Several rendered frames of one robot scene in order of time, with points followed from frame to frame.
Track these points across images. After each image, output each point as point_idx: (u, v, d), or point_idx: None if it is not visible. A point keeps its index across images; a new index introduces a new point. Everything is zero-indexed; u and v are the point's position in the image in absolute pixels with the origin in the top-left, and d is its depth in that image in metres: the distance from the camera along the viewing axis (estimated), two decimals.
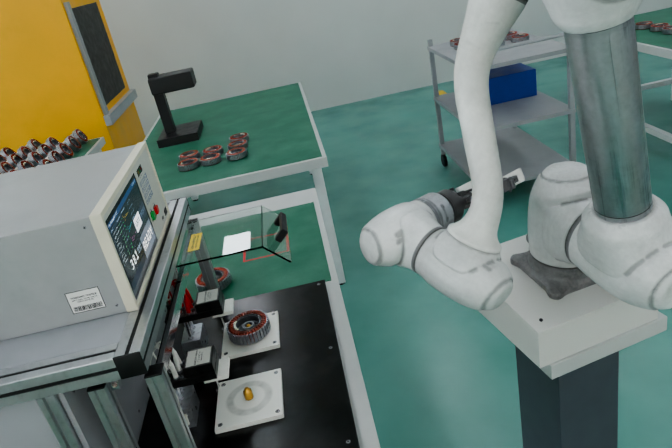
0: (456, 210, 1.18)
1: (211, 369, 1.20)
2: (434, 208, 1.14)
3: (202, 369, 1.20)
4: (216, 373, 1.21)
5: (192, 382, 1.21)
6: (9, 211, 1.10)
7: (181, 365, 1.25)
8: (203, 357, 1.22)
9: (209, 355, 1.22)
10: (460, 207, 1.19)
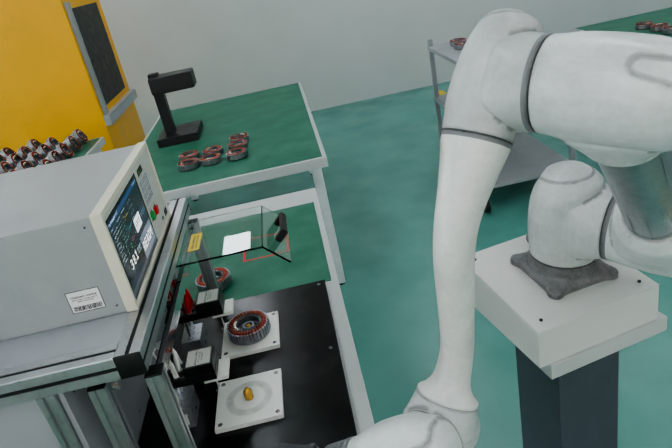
0: None
1: (211, 369, 1.20)
2: None
3: (202, 369, 1.20)
4: (216, 373, 1.21)
5: (192, 382, 1.21)
6: (9, 211, 1.10)
7: (181, 365, 1.25)
8: (203, 357, 1.22)
9: (209, 355, 1.22)
10: None
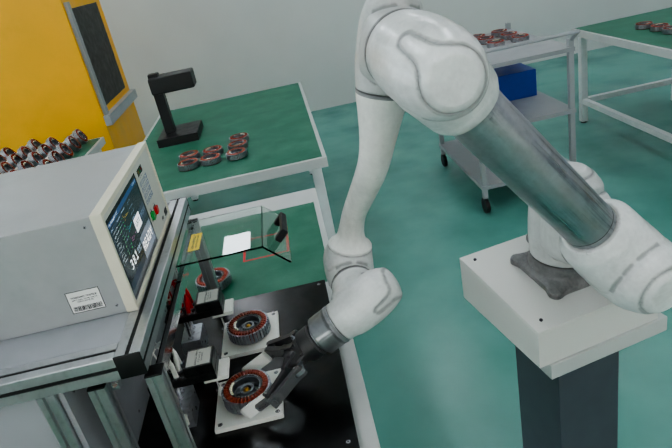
0: None
1: (211, 369, 1.20)
2: None
3: (202, 369, 1.20)
4: (216, 373, 1.21)
5: (192, 382, 1.21)
6: (9, 211, 1.10)
7: (181, 365, 1.25)
8: (203, 357, 1.22)
9: (209, 355, 1.22)
10: None
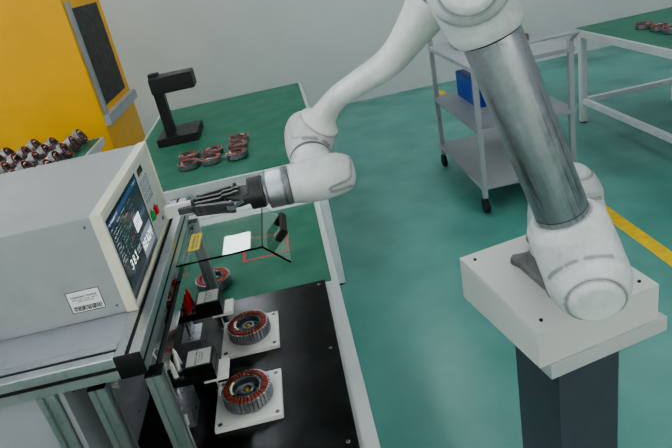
0: None
1: (211, 369, 1.20)
2: None
3: (202, 369, 1.20)
4: (216, 373, 1.21)
5: (192, 382, 1.21)
6: (9, 211, 1.10)
7: (181, 365, 1.25)
8: (203, 357, 1.22)
9: (209, 355, 1.22)
10: None
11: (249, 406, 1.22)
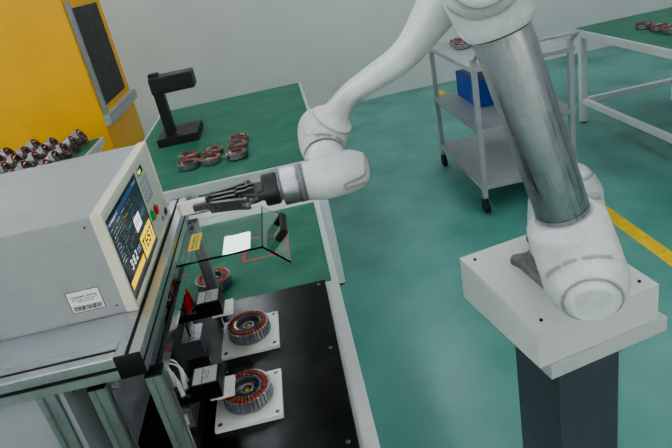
0: None
1: (217, 387, 1.22)
2: None
3: (208, 387, 1.22)
4: (222, 391, 1.23)
5: (199, 400, 1.23)
6: (9, 211, 1.10)
7: (188, 383, 1.27)
8: (209, 375, 1.24)
9: (215, 373, 1.24)
10: None
11: (249, 406, 1.22)
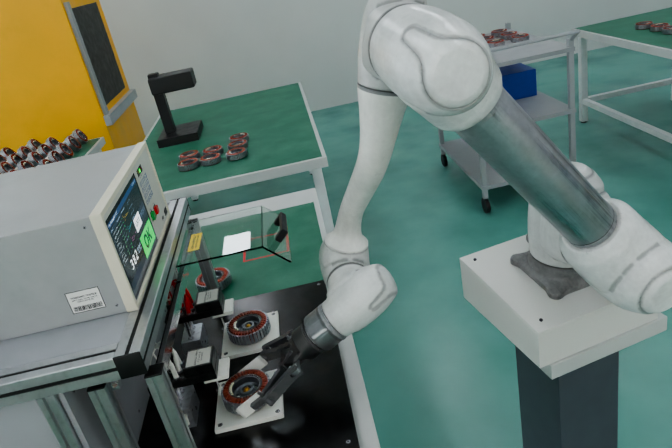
0: None
1: (211, 369, 1.20)
2: None
3: (202, 369, 1.20)
4: (216, 373, 1.21)
5: (192, 382, 1.21)
6: (9, 211, 1.10)
7: (181, 365, 1.25)
8: (203, 357, 1.22)
9: (209, 355, 1.22)
10: None
11: None
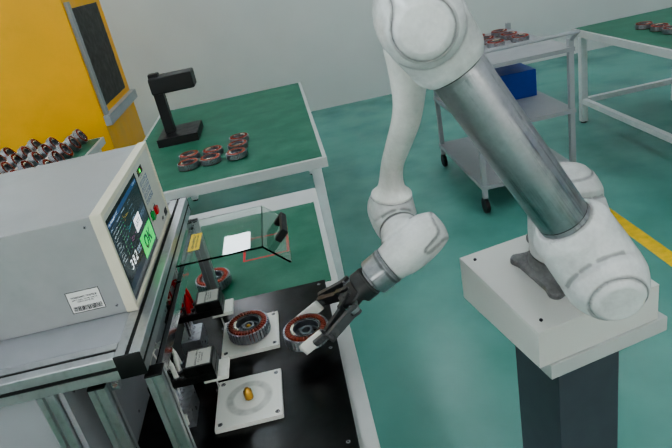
0: None
1: (211, 369, 1.20)
2: None
3: (202, 369, 1.20)
4: (216, 373, 1.21)
5: (192, 382, 1.21)
6: (9, 211, 1.10)
7: (181, 365, 1.25)
8: (203, 357, 1.22)
9: (209, 355, 1.22)
10: None
11: None
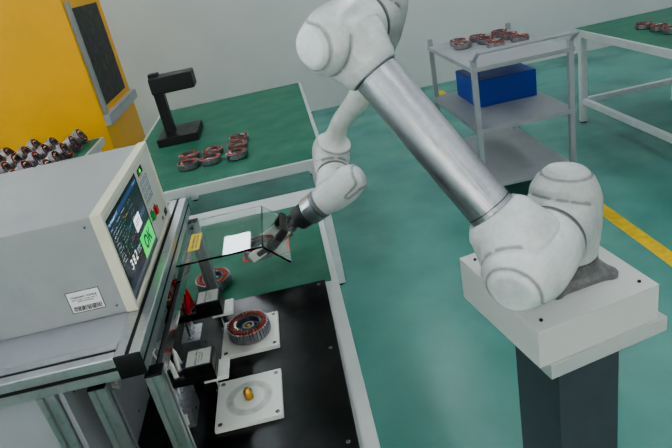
0: None
1: (211, 369, 1.20)
2: None
3: (202, 369, 1.20)
4: (216, 373, 1.21)
5: (192, 382, 1.21)
6: (9, 211, 1.10)
7: (181, 365, 1.25)
8: (203, 357, 1.22)
9: (209, 355, 1.22)
10: None
11: None
